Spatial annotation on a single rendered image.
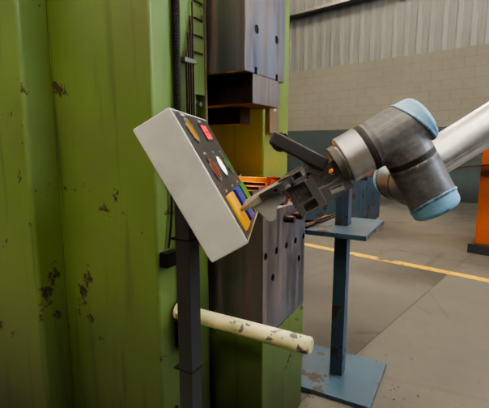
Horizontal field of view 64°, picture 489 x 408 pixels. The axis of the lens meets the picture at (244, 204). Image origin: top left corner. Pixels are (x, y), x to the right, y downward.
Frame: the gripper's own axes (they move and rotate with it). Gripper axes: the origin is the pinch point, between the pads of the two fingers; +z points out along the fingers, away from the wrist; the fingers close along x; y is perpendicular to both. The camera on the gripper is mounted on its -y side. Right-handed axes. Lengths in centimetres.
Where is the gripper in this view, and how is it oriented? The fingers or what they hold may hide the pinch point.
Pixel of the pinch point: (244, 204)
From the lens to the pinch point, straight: 76.5
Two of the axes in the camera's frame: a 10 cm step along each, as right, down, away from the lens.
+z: -8.6, 4.9, 1.5
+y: 5.0, 8.6, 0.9
